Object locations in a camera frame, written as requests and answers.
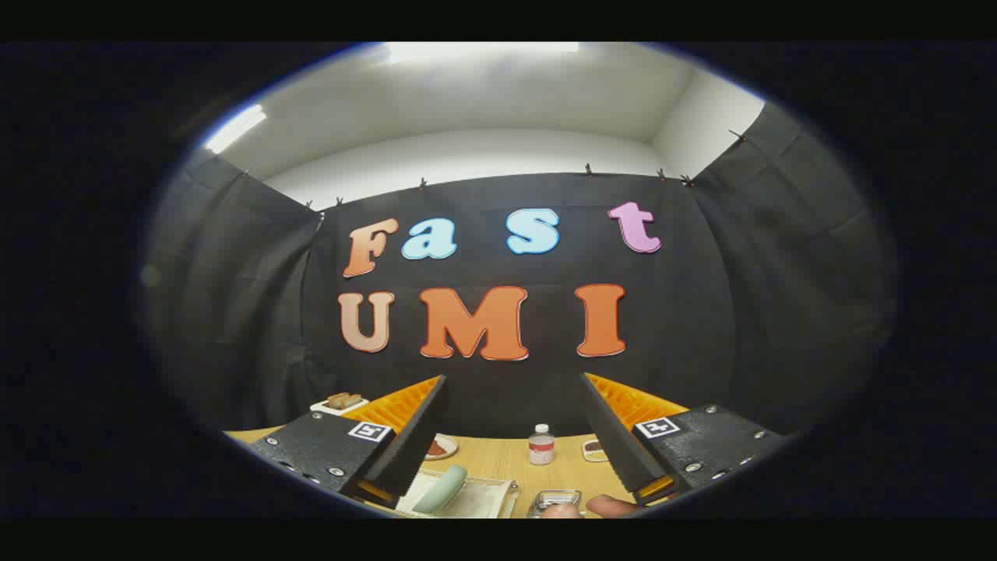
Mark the pale green plate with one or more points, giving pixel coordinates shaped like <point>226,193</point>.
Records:
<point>440,491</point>

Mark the white ribbed drip tray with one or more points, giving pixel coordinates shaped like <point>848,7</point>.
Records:
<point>487,500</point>

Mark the brown toast slices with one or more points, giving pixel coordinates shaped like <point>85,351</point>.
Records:
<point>343,400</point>

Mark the ceiling light panel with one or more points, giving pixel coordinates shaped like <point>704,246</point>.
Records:
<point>234,128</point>
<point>483,51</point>

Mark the white divided tray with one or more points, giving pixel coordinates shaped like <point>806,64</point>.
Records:
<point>593,456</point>

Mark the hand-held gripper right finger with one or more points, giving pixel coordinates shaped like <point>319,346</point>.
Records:
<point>619,444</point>

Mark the clear plastic bottle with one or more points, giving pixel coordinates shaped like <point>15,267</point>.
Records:
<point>541,448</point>

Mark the red meat piece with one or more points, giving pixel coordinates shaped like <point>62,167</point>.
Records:
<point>436,449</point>

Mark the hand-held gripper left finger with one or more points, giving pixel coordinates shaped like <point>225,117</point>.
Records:
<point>413,444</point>

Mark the white round plate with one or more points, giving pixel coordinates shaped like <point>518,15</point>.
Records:
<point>450,455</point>

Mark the white toaster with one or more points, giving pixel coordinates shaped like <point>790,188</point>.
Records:
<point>354,407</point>

